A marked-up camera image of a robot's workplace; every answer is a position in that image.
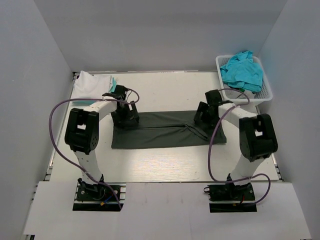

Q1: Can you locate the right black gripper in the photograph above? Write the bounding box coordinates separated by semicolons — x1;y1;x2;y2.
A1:
194;101;222;129

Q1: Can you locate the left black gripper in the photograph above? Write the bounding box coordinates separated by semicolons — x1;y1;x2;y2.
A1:
111;101;139;129

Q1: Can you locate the dark grey t-shirt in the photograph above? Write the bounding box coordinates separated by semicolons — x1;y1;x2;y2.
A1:
111;110;217;150

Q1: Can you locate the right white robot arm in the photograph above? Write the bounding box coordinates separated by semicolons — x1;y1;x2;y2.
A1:
194;101;278;200

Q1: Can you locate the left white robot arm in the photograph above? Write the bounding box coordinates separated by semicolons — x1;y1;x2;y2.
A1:
64;88;139;200

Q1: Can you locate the white plastic basket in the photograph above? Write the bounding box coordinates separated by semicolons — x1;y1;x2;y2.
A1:
215;55;273;106

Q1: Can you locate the crumpled grey t-shirt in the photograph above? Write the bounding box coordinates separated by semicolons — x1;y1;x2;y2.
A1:
223;86;256;99

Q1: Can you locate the folded white t-shirt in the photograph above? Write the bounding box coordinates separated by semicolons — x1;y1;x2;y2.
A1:
71;70;112;99

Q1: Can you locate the folded teal t-shirt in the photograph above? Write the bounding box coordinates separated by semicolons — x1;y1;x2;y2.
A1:
73;77;117;106

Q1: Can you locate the crumpled turquoise t-shirt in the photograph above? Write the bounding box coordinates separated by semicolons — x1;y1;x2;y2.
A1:
219;50;263;93

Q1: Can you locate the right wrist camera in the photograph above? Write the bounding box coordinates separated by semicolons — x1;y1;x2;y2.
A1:
205;89;233;107

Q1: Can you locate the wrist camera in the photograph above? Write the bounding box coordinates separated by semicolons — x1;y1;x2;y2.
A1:
102;85;129;101
205;89;233;107

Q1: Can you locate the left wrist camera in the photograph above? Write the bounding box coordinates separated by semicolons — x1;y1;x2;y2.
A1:
102;85;129;101

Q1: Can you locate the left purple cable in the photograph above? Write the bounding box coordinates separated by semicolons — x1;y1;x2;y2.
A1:
49;88;140;211

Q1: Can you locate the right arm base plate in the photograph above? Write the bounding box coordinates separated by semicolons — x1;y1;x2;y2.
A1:
203;183;257;213

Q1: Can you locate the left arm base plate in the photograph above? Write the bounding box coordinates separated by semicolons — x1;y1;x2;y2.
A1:
72;183;121;212

